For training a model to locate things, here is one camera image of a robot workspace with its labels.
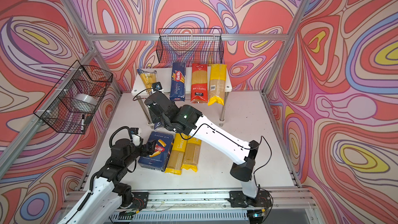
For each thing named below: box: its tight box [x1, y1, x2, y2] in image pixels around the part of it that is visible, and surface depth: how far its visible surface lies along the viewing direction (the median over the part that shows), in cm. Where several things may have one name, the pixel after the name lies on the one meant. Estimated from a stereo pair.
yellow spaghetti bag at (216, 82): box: [207, 63, 227, 106], surface depth 74 cm
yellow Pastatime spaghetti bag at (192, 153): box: [180, 136, 203, 173], surface depth 88 cm
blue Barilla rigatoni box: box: [137, 131, 175, 172], surface depth 84 cm
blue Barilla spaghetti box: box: [169, 62, 186, 102], surface depth 74 cm
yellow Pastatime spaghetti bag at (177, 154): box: [164, 132, 189, 176], surface depth 87 cm
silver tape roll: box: [72, 93, 99, 114], surface depth 74 cm
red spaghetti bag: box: [190, 63, 209, 104], surface depth 75 cm
